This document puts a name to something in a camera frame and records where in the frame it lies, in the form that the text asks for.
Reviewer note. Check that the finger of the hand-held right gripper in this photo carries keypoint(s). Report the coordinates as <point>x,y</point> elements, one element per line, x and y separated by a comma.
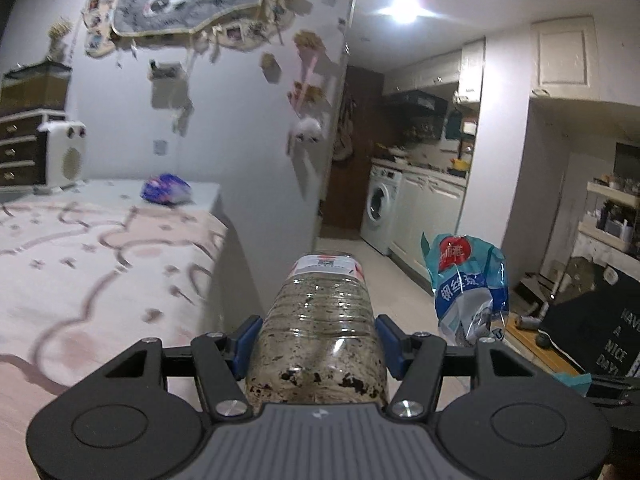
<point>615,387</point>

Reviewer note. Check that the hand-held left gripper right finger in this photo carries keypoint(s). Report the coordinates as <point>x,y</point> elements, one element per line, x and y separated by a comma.
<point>391,350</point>

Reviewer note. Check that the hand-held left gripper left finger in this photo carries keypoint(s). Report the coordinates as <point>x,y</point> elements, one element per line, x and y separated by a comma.
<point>245,347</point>

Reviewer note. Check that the clear plastic bottle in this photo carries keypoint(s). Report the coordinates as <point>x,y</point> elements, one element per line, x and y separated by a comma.
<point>320,330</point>

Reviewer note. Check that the blue teal plastic bag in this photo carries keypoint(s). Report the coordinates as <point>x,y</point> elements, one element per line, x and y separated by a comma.
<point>465,285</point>

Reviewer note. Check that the black printed cloth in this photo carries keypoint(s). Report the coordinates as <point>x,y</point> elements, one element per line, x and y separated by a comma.
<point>590,330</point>

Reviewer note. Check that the white bed base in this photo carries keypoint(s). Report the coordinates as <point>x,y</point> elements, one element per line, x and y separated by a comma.
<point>240,255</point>

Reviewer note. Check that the grey cylinder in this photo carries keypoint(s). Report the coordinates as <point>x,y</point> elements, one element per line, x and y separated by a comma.
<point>528,322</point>

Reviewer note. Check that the white washing machine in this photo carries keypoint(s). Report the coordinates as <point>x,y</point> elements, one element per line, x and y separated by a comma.
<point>381,210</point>

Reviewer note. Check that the white kitchen base cabinets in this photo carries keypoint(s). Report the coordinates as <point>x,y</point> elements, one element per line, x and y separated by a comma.
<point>430,215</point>

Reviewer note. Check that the white shelf rack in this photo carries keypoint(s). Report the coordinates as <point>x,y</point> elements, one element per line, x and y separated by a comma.
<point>612,220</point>

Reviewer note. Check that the pink printed blanket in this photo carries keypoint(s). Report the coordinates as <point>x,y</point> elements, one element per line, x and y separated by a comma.
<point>90,280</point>

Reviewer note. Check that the purple snack bag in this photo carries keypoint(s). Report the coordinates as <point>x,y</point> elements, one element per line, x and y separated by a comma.
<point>166,190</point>

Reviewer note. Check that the yellow pot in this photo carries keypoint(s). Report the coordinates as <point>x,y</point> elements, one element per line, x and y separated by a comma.
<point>460,164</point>

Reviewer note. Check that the hanging brown bag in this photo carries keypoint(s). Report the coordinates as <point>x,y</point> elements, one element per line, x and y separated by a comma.
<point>345,132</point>

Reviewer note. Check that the white plush toy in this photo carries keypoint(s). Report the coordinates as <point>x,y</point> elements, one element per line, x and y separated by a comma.
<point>307,131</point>

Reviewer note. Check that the brown wooden door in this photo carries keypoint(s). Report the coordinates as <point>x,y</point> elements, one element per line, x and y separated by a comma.
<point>360,125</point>

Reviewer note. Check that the dark range hood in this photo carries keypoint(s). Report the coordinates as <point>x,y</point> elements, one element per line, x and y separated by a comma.
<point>417,101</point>

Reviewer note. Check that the white heater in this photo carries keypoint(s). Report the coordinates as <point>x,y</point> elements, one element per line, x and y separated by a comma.
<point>62,157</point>

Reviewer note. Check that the white upper kitchen cabinets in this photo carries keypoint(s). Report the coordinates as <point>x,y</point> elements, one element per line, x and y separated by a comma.
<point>435,70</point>

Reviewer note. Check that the dark drawer cabinet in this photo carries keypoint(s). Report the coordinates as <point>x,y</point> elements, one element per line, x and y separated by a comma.
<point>20,150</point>

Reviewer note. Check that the glass tank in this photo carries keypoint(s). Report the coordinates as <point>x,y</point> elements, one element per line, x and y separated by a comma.
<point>35,85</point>

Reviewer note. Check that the white upper cabinet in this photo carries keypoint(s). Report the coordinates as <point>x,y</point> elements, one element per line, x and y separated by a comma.
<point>565,55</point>

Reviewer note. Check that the ceiling light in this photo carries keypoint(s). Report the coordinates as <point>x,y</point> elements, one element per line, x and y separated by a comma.
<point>406,7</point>

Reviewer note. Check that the dried flower bunch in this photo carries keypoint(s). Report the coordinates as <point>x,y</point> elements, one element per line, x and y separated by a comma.
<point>60,37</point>

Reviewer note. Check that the wall socket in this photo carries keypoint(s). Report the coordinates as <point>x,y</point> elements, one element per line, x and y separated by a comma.
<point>159,147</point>

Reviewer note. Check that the small wooden wall box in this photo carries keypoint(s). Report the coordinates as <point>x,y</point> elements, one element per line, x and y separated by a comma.
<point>270,61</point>

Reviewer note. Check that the wall mounted holder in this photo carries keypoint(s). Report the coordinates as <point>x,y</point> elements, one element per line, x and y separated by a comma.
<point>165,71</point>

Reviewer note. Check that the wall photo collage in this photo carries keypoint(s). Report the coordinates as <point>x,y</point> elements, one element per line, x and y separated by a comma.
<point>190,5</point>

